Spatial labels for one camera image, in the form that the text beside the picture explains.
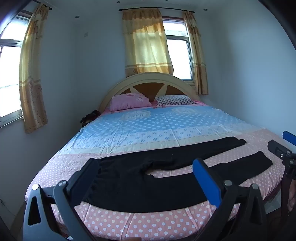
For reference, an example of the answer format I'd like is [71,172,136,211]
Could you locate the beige wooden headboard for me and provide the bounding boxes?
[98,72,201,111]

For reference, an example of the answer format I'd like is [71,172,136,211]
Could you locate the window behind headboard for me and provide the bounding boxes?
[162,16,195,84]

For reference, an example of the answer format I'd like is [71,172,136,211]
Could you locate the black bag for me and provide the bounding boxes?
[80,110,101,127]

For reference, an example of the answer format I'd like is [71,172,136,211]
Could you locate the black pants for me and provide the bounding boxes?
[81,136,273,212]

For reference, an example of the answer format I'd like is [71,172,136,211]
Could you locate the wide yellow curtain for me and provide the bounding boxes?
[122,8,174,78]

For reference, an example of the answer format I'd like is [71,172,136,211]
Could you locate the large side window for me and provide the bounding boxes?
[0,3,41,129]

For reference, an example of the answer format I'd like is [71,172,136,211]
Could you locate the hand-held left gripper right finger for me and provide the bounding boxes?
[192,158,275,241]

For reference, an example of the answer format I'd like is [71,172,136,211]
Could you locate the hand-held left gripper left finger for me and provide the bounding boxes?
[22,158,100,241]

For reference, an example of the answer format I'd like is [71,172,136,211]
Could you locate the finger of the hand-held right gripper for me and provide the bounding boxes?
[267,140,294,161]
[282,131,296,146]

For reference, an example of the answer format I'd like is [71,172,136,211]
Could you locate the striped pillow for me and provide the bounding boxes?
[154,95,198,106]

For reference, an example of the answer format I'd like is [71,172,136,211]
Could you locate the black curtain rod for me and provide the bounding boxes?
[119,8,194,13]

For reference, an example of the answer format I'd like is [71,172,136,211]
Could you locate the pink flowered pillow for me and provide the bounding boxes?
[110,93,152,112]

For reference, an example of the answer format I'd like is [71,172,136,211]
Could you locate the narrow yellow curtain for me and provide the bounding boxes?
[182,11,209,95]

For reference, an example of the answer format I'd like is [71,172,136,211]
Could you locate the long yellow curtain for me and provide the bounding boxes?
[19,3,49,134]

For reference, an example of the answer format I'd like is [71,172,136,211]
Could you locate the bed with dotted sheet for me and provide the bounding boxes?
[24,99,287,241]

